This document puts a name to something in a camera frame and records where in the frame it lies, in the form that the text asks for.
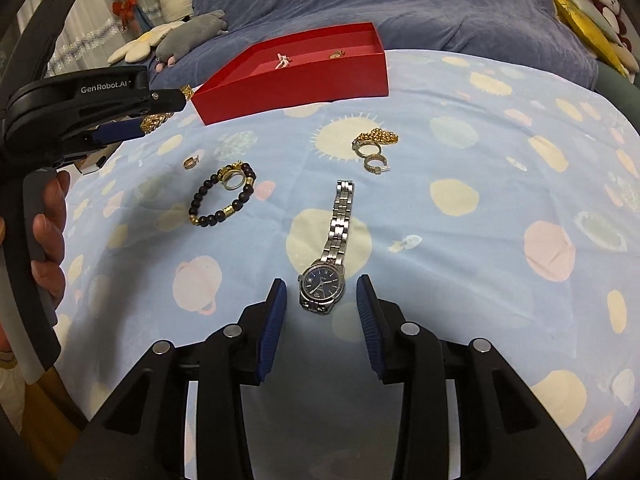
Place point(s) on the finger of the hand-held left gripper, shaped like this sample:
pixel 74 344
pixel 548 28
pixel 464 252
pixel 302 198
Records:
pixel 120 132
pixel 165 100

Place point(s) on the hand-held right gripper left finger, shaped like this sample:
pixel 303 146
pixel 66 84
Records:
pixel 270 330

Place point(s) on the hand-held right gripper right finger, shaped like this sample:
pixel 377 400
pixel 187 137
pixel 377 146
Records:
pixel 371 330

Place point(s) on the silver wristwatch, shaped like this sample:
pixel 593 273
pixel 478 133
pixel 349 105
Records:
pixel 322 285

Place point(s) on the red cardboard box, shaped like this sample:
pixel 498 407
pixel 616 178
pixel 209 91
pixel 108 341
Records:
pixel 300 95

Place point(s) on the silver hoop earring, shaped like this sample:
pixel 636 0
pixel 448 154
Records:
pixel 356 146
pixel 367 162

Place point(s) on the person's left hand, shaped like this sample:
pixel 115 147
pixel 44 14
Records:
pixel 50 240

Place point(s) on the flower shaped cushion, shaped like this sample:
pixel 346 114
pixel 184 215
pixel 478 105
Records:
pixel 142 42

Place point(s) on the grey plush toy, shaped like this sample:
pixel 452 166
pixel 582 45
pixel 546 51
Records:
pixel 190 32

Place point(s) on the white sheer curtain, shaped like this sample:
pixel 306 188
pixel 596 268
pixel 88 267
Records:
pixel 85 35

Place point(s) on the red ribbon bow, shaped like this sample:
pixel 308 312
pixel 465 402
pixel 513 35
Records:
pixel 125 10

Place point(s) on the planet print tablecloth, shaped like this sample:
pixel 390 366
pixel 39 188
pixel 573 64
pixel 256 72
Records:
pixel 450 260

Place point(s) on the small gold watch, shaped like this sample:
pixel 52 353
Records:
pixel 336 53

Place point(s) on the sofa with blue cover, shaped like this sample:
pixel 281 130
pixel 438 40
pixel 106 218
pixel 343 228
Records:
pixel 400 0

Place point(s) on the green sofa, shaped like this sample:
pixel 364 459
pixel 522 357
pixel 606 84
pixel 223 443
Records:
pixel 615 85

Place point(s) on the yellow cushion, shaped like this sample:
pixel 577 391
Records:
pixel 590 35

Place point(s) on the red monkey plush toy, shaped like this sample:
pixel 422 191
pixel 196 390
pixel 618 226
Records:
pixel 605 2

